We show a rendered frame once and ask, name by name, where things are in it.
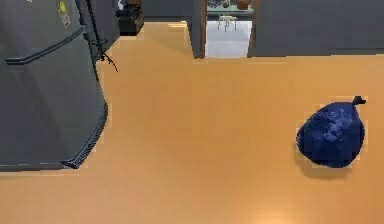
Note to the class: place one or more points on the brown door frame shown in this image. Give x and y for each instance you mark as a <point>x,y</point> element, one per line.
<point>203,28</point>

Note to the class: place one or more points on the yellow fridge sticker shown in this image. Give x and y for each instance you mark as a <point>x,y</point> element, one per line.
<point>64,12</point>

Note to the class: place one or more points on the grey refrigerator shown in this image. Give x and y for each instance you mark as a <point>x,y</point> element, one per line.
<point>43,100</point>

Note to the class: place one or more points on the blue tied garbage bag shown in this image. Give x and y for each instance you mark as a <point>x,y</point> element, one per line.
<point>330,136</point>

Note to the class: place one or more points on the pale small table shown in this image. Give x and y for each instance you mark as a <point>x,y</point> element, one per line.
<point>227,20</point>

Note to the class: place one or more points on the black box cabinet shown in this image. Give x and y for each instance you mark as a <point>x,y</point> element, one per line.
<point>130,18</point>

